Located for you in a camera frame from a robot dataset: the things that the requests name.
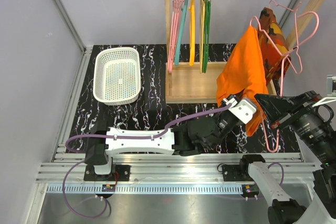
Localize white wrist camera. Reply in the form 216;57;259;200
312;75;336;108
222;95;257;124

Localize white perforated plastic basket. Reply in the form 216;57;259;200
93;47;141;106

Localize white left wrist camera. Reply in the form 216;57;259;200
222;95;257;124

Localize aluminium mounting rail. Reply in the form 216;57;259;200
36;153;318;192

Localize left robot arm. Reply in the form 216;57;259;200
84;95;257;182

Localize pink hangers on rack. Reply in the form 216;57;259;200
167;0;184;74

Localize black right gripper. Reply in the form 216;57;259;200
256;89;336;167

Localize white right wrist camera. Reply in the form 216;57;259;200
312;75;336;108

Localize wooden clothes rack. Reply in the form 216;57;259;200
165;0;325;103

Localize pink wire hanger with camouflage trousers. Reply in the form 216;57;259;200
268;0;312;74

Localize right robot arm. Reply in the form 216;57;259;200
238;91;335;223

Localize orange camouflage trousers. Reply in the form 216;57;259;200
258;7;288;84

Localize yellow hanger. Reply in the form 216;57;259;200
189;0;196;66

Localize teal hanger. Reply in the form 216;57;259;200
174;0;188;66

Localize green hangers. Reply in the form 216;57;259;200
199;0;211;73

